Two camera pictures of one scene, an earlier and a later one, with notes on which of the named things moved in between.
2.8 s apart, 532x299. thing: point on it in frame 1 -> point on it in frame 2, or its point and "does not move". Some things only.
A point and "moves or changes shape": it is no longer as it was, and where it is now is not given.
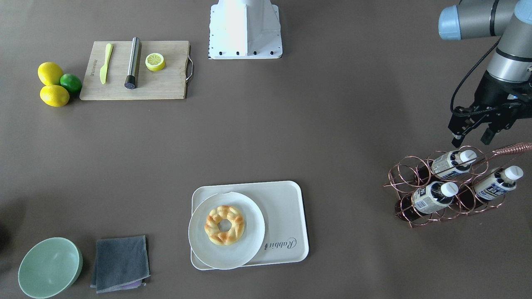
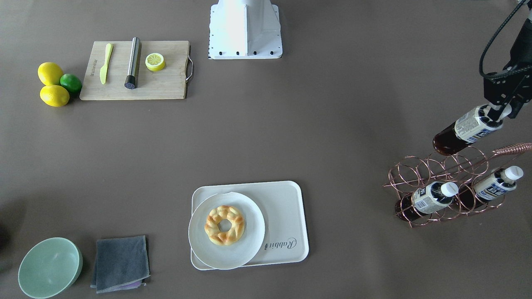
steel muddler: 130,79 does not move
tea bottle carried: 456,161 moves or changes shape
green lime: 72,83 does not move
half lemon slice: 155,61 does not move
